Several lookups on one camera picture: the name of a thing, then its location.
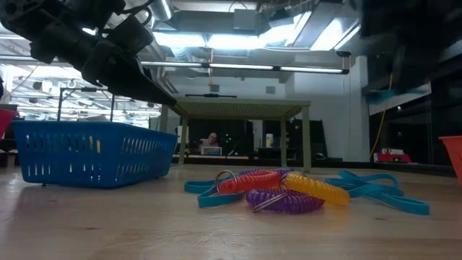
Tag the red toolbox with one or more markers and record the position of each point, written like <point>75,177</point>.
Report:
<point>393,158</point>

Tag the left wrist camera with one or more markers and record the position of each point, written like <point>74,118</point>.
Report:
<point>130,36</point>

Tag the green perforated metal shelf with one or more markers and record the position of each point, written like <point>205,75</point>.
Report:
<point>238,108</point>

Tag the orange plastic basket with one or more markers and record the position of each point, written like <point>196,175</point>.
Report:
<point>453,155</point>

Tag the person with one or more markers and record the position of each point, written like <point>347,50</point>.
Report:
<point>212,139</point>

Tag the black aluminium table frame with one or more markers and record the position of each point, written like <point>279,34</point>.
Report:
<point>415,169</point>

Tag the white container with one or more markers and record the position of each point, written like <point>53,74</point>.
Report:
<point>269,141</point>

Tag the blue plastic basket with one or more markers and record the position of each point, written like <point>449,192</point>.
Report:
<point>90,169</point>

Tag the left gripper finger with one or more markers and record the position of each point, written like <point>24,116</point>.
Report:
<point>122,77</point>

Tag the white laptop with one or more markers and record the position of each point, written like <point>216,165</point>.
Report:
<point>211,151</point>

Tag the teal rubber band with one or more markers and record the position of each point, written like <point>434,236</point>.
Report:
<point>397,204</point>
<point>379,177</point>

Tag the long white light bar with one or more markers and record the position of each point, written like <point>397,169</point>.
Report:
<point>238,66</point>

